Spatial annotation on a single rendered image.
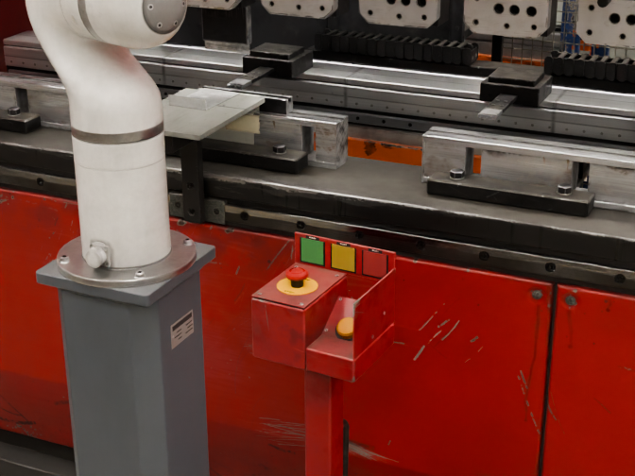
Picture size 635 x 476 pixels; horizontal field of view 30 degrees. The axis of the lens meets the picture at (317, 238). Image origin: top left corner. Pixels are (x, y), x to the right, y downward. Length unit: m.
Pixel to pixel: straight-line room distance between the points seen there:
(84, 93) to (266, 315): 0.65
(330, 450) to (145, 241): 0.73
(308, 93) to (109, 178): 1.12
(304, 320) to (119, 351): 0.47
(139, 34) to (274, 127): 0.94
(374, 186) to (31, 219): 0.78
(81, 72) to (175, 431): 0.52
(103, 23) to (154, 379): 0.49
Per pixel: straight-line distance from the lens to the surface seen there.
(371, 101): 2.55
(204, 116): 2.26
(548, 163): 2.19
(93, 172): 1.55
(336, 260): 2.10
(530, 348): 2.20
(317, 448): 2.18
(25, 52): 2.98
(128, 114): 1.52
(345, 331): 2.04
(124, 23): 1.45
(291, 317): 2.01
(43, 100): 2.65
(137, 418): 1.65
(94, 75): 1.54
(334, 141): 2.31
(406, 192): 2.22
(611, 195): 2.18
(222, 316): 2.44
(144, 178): 1.55
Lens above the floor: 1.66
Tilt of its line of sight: 23 degrees down
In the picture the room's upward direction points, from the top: straight up
